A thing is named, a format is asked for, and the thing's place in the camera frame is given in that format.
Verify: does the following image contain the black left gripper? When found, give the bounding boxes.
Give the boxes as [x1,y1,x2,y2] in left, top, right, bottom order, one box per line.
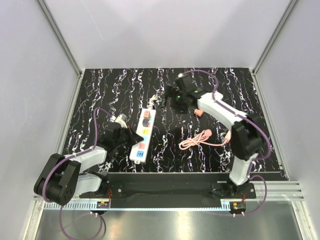
[114,125,144,149]

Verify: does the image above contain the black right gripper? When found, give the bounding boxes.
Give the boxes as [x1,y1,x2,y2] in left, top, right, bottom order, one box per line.
[158,85,189,115]

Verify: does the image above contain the white power strip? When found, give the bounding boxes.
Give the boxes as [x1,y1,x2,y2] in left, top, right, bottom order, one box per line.
[129,108,156,164]

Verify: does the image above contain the pink power strip cable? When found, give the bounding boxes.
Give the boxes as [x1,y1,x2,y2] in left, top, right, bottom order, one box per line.
[178,128,226,151]

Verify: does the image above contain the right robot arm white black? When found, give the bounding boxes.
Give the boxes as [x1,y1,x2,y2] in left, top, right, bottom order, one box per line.
[162,84,271,199]

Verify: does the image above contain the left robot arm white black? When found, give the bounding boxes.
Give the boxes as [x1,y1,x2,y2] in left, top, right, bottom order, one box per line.
[33,122,144,206]

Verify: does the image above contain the pink plug on strip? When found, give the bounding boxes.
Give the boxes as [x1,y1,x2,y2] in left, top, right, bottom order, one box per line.
[143,110,151,121]

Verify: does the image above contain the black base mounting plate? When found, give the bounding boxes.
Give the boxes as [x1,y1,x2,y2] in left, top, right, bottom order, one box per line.
[80,172,257,209]

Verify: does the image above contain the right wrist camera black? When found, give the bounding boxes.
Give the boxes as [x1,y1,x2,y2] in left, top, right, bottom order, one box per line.
[175,74,198,92]

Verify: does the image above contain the white coiled power strip cable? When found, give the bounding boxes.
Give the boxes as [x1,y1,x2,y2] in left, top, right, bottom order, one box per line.
[147,94,161,110]

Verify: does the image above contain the left aluminium frame post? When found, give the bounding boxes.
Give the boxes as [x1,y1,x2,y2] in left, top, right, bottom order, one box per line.
[37,0,85,78]

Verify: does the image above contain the aluminium frame post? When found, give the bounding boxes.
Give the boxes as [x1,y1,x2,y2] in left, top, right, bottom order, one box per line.
[252,0,300,76]
[37,0,85,78]

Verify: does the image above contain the right aluminium frame post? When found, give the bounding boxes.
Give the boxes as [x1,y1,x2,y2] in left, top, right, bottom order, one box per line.
[252,0,300,76]

